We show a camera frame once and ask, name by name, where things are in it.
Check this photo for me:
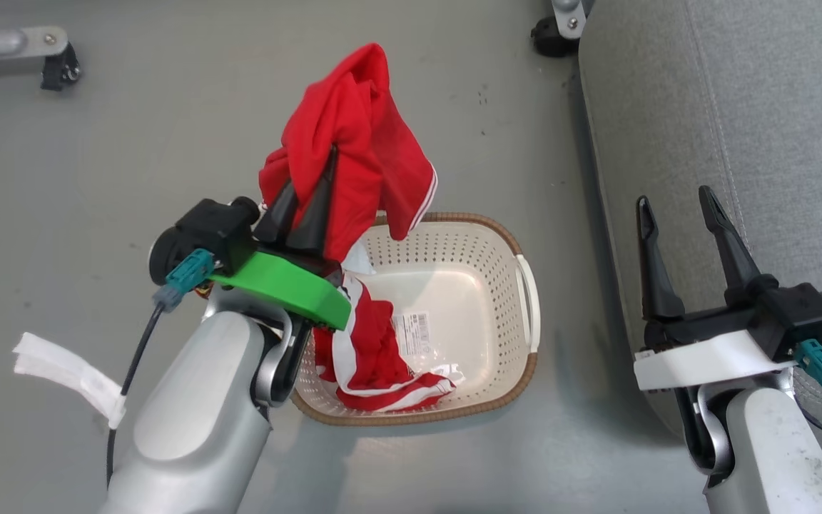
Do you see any red mesh jersey garment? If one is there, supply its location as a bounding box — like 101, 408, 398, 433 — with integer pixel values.
258, 43, 440, 266

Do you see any cream perforated laundry basket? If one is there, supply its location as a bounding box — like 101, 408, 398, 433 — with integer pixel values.
290, 211, 542, 428

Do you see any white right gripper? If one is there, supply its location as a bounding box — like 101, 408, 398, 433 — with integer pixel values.
633, 186, 798, 392

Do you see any large black caster wheel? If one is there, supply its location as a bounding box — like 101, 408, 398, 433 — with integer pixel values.
530, 15, 582, 59

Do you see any white fabric strap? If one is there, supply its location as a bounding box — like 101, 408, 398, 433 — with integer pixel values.
12, 332, 128, 430

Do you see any small black caster wheel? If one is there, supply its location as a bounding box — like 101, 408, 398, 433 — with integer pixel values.
41, 43, 83, 92

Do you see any left teal plug black cable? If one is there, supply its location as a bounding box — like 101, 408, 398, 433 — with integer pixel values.
106, 248, 216, 490

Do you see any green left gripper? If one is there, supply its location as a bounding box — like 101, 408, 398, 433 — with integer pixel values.
211, 146, 352, 331

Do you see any white barcode label sticker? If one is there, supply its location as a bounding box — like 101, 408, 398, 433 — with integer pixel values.
390, 310, 442, 358

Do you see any grey fabric sofa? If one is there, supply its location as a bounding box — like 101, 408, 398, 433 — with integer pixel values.
578, 0, 822, 458

